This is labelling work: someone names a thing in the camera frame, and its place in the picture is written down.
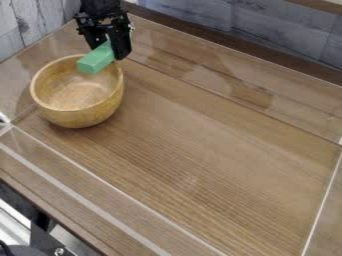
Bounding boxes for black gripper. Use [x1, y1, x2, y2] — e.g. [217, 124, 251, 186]
[73, 0, 132, 60]

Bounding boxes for green rectangular block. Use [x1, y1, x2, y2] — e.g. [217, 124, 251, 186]
[76, 41, 116, 75]

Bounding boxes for wooden bowl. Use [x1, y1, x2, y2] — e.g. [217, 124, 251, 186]
[29, 54, 124, 129]

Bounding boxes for clear acrylic tray walls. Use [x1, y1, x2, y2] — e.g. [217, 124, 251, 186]
[0, 18, 342, 256]

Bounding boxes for black metal bracket with screw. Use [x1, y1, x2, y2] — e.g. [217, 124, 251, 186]
[29, 223, 96, 256]

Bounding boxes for black cable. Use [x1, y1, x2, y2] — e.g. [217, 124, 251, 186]
[0, 239, 14, 256]

